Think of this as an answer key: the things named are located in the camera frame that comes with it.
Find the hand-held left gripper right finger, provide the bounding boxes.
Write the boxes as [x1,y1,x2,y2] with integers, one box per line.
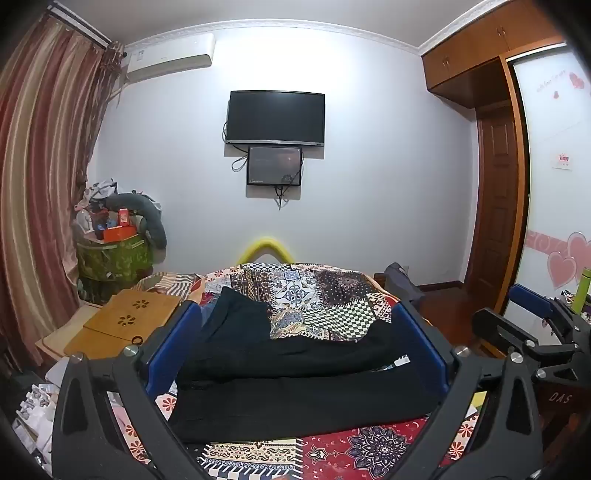
[379,300,546,480]

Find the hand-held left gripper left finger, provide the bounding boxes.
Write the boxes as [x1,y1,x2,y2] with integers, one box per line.
[51,302,218,480]

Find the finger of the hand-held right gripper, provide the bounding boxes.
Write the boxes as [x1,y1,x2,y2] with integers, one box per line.
[508,284,578,333]
[471,307,578,370]

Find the black pants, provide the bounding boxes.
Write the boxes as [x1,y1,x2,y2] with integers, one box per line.
[168,318,444,444]

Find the blue jeans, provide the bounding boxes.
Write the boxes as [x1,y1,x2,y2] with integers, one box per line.
[199,302,218,333]

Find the green bottle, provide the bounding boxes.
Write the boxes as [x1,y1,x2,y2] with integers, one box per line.
[573,265,591,315]

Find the dark grey cloth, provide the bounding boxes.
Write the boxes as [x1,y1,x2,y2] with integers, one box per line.
[384,262,428,308]

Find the dark teal garment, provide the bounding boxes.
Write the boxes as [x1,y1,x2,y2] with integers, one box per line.
[201,286,273,356]

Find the wooden lap desk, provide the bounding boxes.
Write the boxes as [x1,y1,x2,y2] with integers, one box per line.
[62,288,183,358]

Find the brown wooden door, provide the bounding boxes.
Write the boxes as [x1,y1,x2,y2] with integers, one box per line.
[464,106,520,296]

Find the green patterned storage box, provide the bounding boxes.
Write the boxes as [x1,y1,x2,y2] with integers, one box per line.
[76,233,153,303]

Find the patchwork patterned bedspread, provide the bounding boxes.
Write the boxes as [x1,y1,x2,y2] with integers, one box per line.
[106,262,490,480]

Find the orange box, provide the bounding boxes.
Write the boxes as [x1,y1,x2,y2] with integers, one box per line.
[102,224,138,243]

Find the light wooden board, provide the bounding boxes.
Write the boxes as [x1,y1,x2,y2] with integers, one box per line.
[36,302,112,370]

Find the yellow curved foam tube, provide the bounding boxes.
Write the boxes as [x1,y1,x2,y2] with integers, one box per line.
[235,237,291,265]

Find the small black monitor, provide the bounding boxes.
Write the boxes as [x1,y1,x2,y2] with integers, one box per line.
[246,145,304,188]

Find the striped red beige curtain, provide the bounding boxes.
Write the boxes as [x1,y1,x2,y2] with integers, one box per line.
[0,9,125,374]

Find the wooden overhead cabinet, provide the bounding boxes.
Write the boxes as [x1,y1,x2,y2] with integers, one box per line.
[421,0,573,109]

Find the white air conditioner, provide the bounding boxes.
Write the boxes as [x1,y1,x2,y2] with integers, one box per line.
[124,33,217,84]

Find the black cable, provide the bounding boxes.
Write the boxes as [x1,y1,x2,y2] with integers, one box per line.
[274,173,297,210]
[231,143,250,174]

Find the black wall television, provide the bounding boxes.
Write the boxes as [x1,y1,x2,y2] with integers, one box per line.
[225,90,326,147]

